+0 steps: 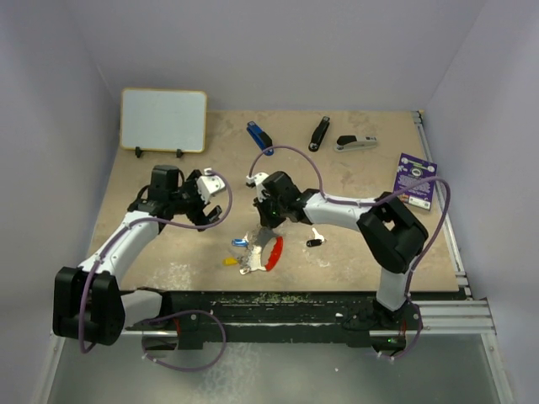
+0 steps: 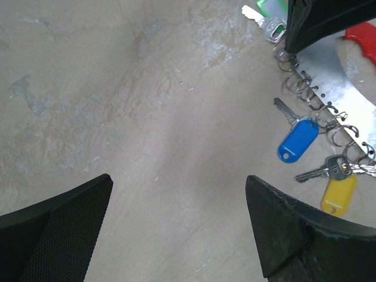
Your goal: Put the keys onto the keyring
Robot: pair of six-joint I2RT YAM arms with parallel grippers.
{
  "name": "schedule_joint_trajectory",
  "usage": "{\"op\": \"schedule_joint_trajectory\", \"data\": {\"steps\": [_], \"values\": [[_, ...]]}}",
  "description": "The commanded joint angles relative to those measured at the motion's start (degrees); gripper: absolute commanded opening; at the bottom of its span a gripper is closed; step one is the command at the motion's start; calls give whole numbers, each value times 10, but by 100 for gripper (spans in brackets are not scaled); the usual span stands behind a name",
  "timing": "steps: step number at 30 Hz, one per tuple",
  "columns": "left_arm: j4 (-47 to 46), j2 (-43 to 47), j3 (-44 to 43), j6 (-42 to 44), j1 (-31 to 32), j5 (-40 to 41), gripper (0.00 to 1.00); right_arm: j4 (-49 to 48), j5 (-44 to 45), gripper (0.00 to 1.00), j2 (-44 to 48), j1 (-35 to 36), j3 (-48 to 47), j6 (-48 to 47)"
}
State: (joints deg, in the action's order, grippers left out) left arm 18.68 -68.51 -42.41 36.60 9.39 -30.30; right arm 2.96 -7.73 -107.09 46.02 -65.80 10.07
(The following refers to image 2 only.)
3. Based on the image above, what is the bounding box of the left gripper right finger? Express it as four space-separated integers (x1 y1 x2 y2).
246 175 375 281

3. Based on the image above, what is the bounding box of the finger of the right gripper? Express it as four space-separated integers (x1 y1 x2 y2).
285 0 375 54

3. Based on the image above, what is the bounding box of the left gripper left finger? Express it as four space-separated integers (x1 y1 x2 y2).
1 174 113 281

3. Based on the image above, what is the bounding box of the key with green tag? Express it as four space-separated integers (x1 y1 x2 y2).
241 0 287 43

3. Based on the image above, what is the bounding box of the key with yellow tag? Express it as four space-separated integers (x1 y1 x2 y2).
294 155 375 217

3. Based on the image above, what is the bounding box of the key with blue tag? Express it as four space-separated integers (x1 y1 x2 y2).
273 98 319 163

